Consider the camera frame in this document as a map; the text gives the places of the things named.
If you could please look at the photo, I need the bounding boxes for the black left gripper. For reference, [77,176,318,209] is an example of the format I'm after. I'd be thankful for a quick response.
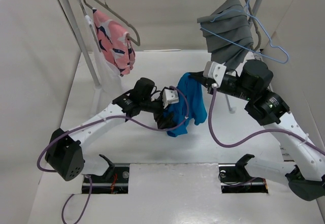
[140,95,176,129]

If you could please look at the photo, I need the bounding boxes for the blue t shirt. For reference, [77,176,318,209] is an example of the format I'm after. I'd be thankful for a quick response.
[164,73,207,138]

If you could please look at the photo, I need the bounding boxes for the light blue wire hanger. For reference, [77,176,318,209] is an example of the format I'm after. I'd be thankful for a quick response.
[200,0,290,65]

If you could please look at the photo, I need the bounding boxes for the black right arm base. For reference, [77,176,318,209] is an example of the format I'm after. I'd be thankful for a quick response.
[218,154,269,194]

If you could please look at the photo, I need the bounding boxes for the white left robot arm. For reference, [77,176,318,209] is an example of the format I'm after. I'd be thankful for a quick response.
[42,78,180,182]

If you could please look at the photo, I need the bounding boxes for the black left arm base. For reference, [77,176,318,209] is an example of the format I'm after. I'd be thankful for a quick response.
[81,154,130,194]

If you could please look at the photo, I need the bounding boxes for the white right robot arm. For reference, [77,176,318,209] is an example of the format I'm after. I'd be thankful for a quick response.
[190,59,324,201]

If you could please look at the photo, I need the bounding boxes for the grey hanger under grey garment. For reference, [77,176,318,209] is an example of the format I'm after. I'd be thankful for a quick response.
[245,0,262,51]

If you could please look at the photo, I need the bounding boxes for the grey hanging garment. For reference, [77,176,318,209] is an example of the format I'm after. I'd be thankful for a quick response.
[197,0,253,70]

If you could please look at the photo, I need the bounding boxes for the white hanging garment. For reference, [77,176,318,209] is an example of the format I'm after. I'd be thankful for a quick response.
[84,15,123,98]

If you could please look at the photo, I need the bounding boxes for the pink patterned garment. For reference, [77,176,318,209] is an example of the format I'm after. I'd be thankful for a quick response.
[92,8,136,76]

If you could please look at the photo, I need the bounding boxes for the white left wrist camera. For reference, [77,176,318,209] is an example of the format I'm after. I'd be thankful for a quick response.
[162,88,179,109]

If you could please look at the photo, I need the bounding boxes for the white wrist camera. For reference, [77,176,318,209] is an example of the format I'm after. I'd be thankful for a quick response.
[203,61,226,86]
[162,88,179,109]

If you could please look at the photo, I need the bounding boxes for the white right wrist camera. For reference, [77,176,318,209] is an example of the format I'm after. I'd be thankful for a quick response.
[203,61,226,86]

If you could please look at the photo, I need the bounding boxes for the aluminium rail right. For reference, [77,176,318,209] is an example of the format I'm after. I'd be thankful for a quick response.
[253,52,295,161]

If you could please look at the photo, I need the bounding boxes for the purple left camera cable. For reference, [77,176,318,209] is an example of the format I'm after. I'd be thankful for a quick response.
[37,85,190,224]

